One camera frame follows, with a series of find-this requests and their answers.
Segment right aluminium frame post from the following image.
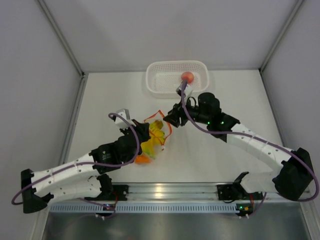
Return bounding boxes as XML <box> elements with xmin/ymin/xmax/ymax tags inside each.
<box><xmin>258</xmin><ymin>0</ymin><xmax>307</xmax><ymax>74</ymax></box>

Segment left aluminium frame post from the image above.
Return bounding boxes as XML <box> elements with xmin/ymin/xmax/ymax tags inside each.
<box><xmin>36</xmin><ymin>0</ymin><xmax>85</xmax><ymax>77</ymax></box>

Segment yellow fake bananas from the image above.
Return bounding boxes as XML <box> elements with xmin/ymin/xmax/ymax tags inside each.
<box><xmin>141</xmin><ymin>120</ymin><xmax>166</xmax><ymax>159</ymax></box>

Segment aluminium frame post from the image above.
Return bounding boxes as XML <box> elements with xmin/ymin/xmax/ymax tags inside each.
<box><xmin>36</xmin><ymin>0</ymin><xmax>85</xmax><ymax>77</ymax></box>
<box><xmin>258</xmin><ymin>0</ymin><xmax>307</xmax><ymax>74</ymax></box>

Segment white perforated plastic basket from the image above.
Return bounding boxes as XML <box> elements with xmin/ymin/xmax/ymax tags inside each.
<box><xmin>145</xmin><ymin>60</ymin><xmax>210</xmax><ymax>99</ymax></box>

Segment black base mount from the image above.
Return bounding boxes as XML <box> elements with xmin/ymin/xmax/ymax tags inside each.
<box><xmin>216</xmin><ymin>184</ymin><xmax>244</xmax><ymax>201</ymax></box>
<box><xmin>99</xmin><ymin>184</ymin><xmax>129</xmax><ymax>201</ymax></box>

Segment purple cable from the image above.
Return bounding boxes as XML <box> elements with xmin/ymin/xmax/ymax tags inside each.
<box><xmin>179</xmin><ymin>78</ymin><xmax>316</xmax><ymax>218</ymax></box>
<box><xmin>11</xmin><ymin>112</ymin><xmax>142</xmax><ymax>221</ymax></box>

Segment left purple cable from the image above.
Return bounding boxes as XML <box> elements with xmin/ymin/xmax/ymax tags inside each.
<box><xmin>11</xmin><ymin>112</ymin><xmax>142</xmax><ymax>221</ymax></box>

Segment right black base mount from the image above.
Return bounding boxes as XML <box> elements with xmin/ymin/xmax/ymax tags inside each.
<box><xmin>216</xmin><ymin>184</ymin><xmax>244</xmax><ymax>201</ymax></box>

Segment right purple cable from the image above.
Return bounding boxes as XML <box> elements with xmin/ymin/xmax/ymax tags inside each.
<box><xmin>179</xmin><ymin>78</ymin><xmax>316</xmax><ymax>218</ymax></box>

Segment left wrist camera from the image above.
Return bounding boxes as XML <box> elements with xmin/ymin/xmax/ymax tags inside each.
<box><xmin>113</xmin><ymin>108</ymin><xmax>133</xmax><ymax>130</ymax></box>

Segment pink fake peach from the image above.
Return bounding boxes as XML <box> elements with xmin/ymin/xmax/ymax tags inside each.
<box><xmin>180</xmin><ymin>71</ymin><xmax>195</xmax><ymax>85</ymax></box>

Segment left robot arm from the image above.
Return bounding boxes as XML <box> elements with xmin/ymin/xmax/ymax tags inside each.
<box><xmin>20</xmin><ymin>120</ymin><xmax>150</xmax><ymax>214</ymax></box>

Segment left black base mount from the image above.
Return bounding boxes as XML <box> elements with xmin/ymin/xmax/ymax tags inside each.
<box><xmin>99</xmin><ymin>184</ymin><xmax>129</xmax><ymax>201</ymax></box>

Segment clear zip top bag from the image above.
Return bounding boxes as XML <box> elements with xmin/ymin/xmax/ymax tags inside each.
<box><xmin>134</xmin><ymin>110</ymin><xmax>173</xmax><ymax>165</ymax></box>

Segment orange fake fruit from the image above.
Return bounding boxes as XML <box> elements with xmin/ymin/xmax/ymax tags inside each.
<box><xmin>134</xmin><ymin>155</ymin><xmax>152</xmax><ymax>165</ymax></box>

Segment white slotted cable duct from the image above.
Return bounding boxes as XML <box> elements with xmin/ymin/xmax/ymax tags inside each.
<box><xmin>49</xmin><ymin>202</ymin><xmax>251</xmax><ymax>214</ymax></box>

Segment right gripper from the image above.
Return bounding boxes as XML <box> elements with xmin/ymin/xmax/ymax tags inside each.
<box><xmin>164</xmin><ymin>97</ymin><xmax>211</xmax><ymax>128</ymax></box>

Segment aluminium mounting rail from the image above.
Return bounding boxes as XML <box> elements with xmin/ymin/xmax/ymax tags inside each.
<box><xmin>82</xmin><ymin>181</ymin><xmax>313</xmax><ymax>201</ymax></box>

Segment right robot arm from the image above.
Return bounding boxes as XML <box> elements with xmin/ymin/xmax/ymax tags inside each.
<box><xmin>163</xmin><ymin>92</ymin><xmax>315</xmax><ymax>201</ymax></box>

